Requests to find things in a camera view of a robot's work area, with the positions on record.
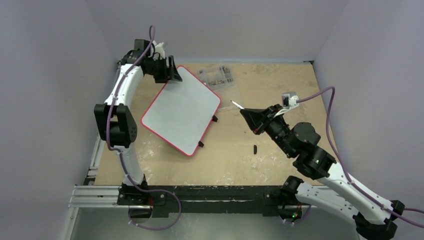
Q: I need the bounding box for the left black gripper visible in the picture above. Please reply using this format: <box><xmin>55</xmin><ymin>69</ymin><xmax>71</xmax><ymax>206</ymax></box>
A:
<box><xmin>146</xmin><ymin>56</ymin><xmax>182</xmax><ymax>84</ymax></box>

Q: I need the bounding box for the white whiteboard marker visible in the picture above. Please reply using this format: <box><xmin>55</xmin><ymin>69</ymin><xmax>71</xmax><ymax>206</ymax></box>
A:
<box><xmin>231</xmin><ymin>100</ymin><xmax>245</xmax><ymax>110</ymax></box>

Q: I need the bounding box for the red framed whiteboard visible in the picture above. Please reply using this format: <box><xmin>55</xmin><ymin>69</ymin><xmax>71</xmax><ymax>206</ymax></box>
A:
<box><xmin>140</xmin><ymin>66</ymin><xmax>221</xmax><ymax>157</ymax></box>

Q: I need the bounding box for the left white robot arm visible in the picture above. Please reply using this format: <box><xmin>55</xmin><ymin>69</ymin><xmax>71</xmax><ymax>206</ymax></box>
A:
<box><xmin>93</xmin><ymin>39</ymin><xmax>182</xmax><ymax>206</ymax></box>

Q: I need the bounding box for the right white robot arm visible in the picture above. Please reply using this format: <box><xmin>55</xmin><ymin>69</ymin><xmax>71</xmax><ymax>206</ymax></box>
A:
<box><xmin>239</xmin><ymin>104</ymin><xmax>405</xmax><ymax>240</ymax></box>

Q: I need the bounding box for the clear plastic parts box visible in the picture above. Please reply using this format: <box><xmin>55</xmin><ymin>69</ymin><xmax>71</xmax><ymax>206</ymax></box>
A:
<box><xmin>196</xmin><ymin>65</ymin><xmax>244</xmax><ymax>111</ymax></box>

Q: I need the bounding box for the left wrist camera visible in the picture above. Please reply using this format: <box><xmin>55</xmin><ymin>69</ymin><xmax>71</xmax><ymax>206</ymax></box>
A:
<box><xmin>150</xmin><ymin>40</ymin><xmax>166</xmax><ymax>60</ymax></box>

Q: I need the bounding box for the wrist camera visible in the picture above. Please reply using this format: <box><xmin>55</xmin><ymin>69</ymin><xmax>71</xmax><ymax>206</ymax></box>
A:
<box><xmin>274</xmin><ymin>91</ymin><xmax>299</xmax><ymax>118</ymax></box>
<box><xmin>150</xmin><ymin>40</ymin><xmax>166</xmax><ymax>60</ymax></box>

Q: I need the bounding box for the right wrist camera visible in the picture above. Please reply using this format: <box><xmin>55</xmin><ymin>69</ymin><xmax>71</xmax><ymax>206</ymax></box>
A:
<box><xmin>274</xmin><ymin>91</ymin><xmax>299</xmax><ymax>118</ymax></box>

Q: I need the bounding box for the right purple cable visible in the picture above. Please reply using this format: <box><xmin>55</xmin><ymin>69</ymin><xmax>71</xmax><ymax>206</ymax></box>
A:
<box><xmin>296</xmin><ymin>86</ymin><xmax>424</xmax><ymax>220</ymax></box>

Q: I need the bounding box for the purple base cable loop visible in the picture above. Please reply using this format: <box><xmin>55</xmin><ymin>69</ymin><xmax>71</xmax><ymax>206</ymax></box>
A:
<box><xmin>128</xmin><ymin>189</ymin><xmax>182</xmax><ymax>231</ymax></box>

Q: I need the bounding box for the aluminium frame rail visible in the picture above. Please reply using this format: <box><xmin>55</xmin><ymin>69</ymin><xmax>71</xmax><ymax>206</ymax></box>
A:
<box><xmin>68</xmin><ymin>134</ymin><xmax>119</xmax><ymax>211</ymax></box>

